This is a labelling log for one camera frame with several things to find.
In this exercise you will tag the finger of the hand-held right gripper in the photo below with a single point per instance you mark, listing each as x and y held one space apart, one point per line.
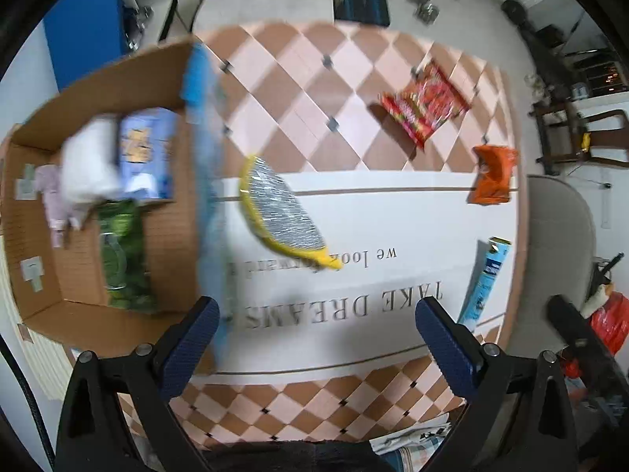
585 349

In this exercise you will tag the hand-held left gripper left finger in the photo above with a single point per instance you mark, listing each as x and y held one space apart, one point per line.
192 341

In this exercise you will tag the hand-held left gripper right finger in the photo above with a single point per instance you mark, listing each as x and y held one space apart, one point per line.
442 346

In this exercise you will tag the brown cardboard box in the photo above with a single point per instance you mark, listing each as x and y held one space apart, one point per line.
162 236

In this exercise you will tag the blue snack bag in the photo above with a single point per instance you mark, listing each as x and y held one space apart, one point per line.
209 191

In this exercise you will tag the white soft tissue pack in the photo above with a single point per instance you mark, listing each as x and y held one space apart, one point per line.
91 157

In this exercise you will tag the red plastic bag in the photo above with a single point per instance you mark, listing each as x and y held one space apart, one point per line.
612 319

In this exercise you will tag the long light blue packet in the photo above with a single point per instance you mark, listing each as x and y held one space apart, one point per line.
484 280

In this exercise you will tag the beige upholstered chair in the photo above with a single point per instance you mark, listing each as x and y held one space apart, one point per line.
555 255
265 2

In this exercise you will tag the newspaper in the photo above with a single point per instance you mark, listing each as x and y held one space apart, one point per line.
413 440

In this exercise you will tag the green snack packet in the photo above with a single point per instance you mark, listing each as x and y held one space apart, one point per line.
125 255

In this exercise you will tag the white printed table mat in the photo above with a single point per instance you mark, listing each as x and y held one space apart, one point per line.
383 216

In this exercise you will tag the yellow and silver snack packet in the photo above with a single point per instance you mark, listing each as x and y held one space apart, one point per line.
280 206

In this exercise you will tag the orange snack packet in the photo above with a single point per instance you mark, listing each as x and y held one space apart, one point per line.
494 174

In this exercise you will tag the blue and white snack packet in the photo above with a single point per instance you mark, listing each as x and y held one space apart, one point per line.
145 152

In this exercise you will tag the pink plush toy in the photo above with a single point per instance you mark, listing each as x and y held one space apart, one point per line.
51 191

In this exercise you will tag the dark wooden chair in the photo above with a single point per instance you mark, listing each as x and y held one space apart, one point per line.
565 132

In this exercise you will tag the red snack packet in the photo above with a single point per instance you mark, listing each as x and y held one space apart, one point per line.
425 103

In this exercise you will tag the checkered tablecloth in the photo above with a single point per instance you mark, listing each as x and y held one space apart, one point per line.
304 98

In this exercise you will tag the blue board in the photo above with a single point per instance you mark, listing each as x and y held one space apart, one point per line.
86 24

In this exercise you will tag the metal clips on floor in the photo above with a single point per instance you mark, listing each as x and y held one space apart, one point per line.
423 5

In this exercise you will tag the black weight disc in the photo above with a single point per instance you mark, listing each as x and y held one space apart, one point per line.
514 11

